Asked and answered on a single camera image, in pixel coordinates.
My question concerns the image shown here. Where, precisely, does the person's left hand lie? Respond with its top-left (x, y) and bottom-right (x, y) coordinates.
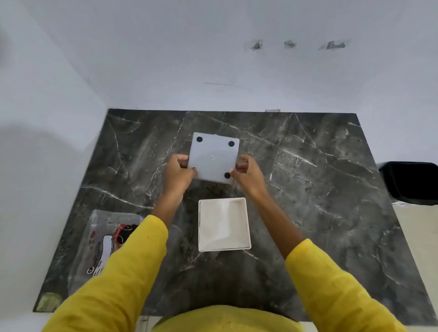
top-left (163, 153), bottom-right (199, 200)

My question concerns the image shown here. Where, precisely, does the person's right hand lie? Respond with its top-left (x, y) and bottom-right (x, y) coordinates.
top-left (229, 154), bottom-right (268, 200)

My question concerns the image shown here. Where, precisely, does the white square board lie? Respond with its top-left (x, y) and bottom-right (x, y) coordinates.
top-left (187, 132), bottom-right (240, 185)

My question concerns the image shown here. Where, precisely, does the person's right forearm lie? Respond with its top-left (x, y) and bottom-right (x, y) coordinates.
top-left (251, 191), bottom-right (408, 332)

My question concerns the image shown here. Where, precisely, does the person's left forearm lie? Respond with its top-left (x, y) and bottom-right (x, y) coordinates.
top-left (42, 190), bottom-right (187, 332)

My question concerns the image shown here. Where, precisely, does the white square dish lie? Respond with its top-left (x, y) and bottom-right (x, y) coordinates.
top-left (198, 197), bottom-right (252, 253)

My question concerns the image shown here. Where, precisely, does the clear printed plastic bag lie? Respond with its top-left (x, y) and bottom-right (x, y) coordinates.
top-left (68, 209), bottom-right (144, 292)

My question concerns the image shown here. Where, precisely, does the person's yellow shirt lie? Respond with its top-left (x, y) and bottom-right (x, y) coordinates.
top-left (151, 305), bottom-right (305, 332)

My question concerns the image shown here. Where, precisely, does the black bin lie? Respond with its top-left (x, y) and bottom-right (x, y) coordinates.
top-left (378, 161), bottom-right (438, 206)

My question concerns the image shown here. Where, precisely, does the green sticker scrap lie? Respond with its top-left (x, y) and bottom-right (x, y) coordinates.
top-left (35, 292), bottom-right (63, 313)

